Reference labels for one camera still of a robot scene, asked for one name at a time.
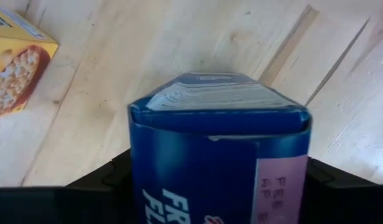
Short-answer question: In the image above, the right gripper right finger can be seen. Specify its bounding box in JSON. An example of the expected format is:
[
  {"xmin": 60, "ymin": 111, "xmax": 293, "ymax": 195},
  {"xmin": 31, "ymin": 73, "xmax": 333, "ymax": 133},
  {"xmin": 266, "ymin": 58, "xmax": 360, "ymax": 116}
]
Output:
[{"xmin": 298, "ymin": 156, "xmax": 383, "ymax": 224}]

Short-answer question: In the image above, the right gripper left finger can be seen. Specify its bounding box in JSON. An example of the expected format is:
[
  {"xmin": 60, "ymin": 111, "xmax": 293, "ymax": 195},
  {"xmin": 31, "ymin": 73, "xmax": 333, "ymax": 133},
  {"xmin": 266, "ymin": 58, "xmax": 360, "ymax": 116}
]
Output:
[{"xmin": 0, "ymin": 148, "xmax": 133, "ymax": 224}]

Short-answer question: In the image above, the blue Frosted Flakes cereal box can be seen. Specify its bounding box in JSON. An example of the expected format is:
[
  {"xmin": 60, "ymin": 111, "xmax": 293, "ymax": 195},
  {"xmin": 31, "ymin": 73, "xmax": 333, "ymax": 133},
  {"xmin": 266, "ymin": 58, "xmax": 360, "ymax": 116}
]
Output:
[{"xmin": 127, "ymin": 71, "xmax": 313, "ymax": 224}]

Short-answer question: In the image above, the yellow Corn Pops cereal box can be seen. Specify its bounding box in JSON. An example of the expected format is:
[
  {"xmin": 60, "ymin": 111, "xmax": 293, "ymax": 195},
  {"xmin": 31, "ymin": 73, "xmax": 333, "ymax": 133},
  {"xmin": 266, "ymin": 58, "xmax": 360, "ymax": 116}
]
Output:
[{"xmin": 0, "ymin": 6, "xmax": 60, "ymax": 119}]

